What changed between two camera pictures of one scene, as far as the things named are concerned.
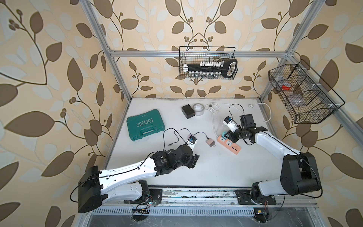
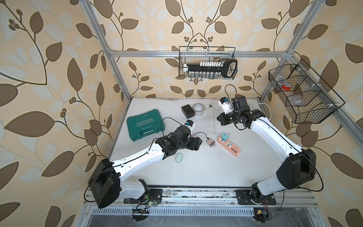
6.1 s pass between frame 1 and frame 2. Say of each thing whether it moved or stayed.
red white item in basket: stayed
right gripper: moved
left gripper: moved
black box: stayed
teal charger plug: stayed
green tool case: stayed
